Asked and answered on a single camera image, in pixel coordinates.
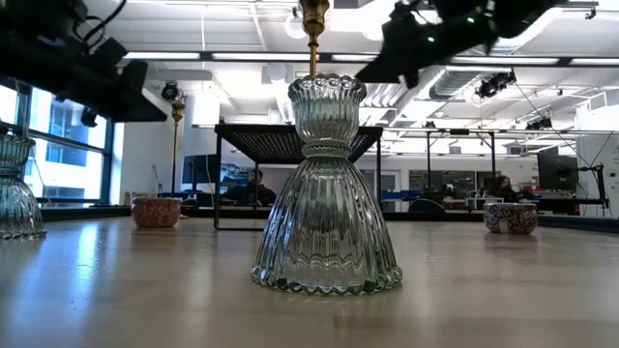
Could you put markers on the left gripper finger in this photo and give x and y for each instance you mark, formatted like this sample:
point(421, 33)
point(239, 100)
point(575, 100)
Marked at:
point(126, 108)
point(133, 77)

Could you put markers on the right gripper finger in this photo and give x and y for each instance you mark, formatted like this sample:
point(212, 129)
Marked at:
point(411, 29)
point(411, 63)

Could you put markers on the red patterned bowl candle holder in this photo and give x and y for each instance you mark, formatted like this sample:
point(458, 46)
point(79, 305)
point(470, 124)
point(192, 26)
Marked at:
point(156, 212)

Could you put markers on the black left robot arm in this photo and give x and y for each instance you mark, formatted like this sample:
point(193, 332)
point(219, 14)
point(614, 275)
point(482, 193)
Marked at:
point(29, 43)

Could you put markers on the fluorescent ceiling light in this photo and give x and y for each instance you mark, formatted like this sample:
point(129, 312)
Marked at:
point(162, 55)
point(261, 56)

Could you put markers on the black computer monitor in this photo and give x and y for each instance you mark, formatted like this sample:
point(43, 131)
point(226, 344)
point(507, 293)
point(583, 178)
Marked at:
point(198, 171)
point(556, 171)

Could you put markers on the black perforated metal stand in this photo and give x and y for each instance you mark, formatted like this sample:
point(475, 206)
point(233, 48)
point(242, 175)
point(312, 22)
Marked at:
point(261, 142)

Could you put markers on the blue chair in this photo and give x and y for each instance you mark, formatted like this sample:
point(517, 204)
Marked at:
point(425, 206)

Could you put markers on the person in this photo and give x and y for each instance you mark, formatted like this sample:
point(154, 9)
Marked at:
point(503, 188)
point(252, 191)

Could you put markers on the black ceiling camera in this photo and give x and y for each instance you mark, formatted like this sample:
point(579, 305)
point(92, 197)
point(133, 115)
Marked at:
point(169, 91)

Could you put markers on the black overhead rig camera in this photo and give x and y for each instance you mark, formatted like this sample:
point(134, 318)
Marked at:
point(495, 83)

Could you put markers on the black metal rig frame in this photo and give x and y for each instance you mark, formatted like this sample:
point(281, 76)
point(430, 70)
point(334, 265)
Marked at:
point(428, 159)

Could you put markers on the black aluminium rig frame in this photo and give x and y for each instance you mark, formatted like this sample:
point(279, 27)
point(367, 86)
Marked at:
point(97, 212)

